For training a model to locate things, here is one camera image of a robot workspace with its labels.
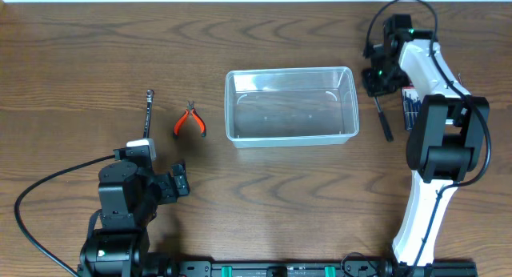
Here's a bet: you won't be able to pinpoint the left black cable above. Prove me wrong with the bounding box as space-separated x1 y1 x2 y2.
14 155 117 277

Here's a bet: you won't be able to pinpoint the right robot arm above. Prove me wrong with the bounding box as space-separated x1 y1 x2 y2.
362 14 491 270

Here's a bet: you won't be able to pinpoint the clear plastic container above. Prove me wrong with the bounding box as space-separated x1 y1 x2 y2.
224 66 360 149

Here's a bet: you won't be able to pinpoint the black cable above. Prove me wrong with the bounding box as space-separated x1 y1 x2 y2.
362 0 493 266
14 155 117 277

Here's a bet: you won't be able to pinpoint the precision screwdriver set case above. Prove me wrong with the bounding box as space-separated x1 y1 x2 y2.
401 86 422 131

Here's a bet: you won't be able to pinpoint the right black cable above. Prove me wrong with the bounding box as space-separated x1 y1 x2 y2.
362 0 493 266

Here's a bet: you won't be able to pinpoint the red handled pliers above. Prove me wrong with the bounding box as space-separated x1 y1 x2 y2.
172 100 208 139

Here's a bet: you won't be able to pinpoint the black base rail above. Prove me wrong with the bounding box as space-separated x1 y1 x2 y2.
178 259 478 277

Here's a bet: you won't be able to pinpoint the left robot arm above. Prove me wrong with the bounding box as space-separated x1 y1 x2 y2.
78 161 190 276

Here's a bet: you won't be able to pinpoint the small black handled hammer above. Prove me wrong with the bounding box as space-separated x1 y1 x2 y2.
374 97 394 143

